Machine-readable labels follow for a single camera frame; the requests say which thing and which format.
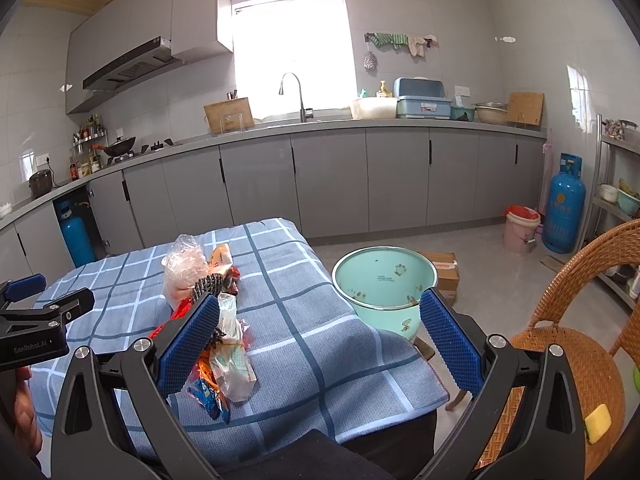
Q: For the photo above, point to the wooden cutting board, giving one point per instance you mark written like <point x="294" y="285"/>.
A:
<point x="525" y="108"/>
<point x="228" y="116"/>

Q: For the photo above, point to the grey upper wall cabinets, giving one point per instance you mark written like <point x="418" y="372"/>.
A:
<point x="197" y="29"/>

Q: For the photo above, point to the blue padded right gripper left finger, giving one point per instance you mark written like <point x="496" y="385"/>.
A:
<point x="181" y="342"/>

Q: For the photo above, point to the pink bucket with red liner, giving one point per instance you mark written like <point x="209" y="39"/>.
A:
<point x="519" y="236"/>

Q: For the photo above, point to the mint green enamel basin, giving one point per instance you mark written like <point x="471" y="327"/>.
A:
<point x="384" y="285"/>

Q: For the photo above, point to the blue dish drainer box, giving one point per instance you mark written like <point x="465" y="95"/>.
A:
<point x="421" y="98"/>

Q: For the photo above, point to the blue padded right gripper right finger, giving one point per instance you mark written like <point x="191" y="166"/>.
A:
<point x="456" y="348"/>

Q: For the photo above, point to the beige hanging gloves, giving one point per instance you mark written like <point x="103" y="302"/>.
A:
<point x="418" y="46"/>

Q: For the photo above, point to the blue gas cylinder by shelf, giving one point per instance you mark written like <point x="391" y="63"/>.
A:
<point x="566" y="198"/>

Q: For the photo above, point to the white plastic tub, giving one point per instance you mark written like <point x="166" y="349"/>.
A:
<point x="373" y="108"/>

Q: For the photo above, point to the woven wicker chair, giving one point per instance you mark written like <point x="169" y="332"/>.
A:
<point x="615" y="455"/>

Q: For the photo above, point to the wooden cutting board right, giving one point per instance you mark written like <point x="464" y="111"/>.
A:
<point x="525" y="108"/>

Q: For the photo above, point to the steel bowl on counter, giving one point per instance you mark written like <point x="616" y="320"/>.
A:
<point x="491" y="113"/>

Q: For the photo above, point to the person's left hand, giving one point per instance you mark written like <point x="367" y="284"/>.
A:
<point x="26" y="433"/>

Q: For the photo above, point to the spice rack with bottles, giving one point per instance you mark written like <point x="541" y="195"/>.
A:
<point x="87" y="157"/>

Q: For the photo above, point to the hanging steel scrubber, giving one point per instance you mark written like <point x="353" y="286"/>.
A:
<point x="370" y="62"/>

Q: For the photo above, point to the wooden cutting board left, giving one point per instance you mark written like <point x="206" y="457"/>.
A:
<point x="228" y="116"/>

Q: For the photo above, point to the clear pinkish plastic bag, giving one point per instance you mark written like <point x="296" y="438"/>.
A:
<point x="184" y="265"/>

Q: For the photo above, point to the grey kitchen base cabinets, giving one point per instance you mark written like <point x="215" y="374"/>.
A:
<point x="331" y="182"/>

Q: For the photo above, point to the black range hood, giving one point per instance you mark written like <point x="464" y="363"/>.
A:
<point x="151" y="57"/>

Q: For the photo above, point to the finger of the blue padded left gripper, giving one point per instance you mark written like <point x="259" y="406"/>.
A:
<point x="12" y="292"/>

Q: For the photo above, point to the blue gas cylinder under counter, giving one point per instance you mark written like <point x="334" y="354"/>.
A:
<point x="75" y="235"/>

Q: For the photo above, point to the orange paper snack pouch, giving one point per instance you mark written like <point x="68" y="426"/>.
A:
<point x="220" y="262"/>

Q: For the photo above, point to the green striped hanging towel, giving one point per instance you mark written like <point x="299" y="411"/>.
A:
<point x="385" y="39"/>

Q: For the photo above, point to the blue plaid tablecloth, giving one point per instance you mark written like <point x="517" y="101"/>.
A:
<point x="318" y="365"/>

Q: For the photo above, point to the metal storage shelf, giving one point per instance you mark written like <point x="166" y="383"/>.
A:
<point x="617" y="158"/>

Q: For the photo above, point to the dark rice cooker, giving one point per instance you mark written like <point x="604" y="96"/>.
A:
<point x="40" y="183"/>

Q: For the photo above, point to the cardboard box on floor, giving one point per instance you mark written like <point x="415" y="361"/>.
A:
<point x="448" y="276"/>

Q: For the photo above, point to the blue orange snack wrapper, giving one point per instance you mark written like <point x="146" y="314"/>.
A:
<point x="203" y="387"/>

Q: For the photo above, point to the red mesh net bag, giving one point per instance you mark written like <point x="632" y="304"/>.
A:
<point x="180" y="312"/>

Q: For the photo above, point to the white green printed plastic bag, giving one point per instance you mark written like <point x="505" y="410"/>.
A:
<point x="229" y="358"/>

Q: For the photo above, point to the yellow sponge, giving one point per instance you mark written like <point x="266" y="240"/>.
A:
<point x="597" y="423"/>

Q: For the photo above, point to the black wok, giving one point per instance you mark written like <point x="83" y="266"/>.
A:
<point x="120" y="147"/>

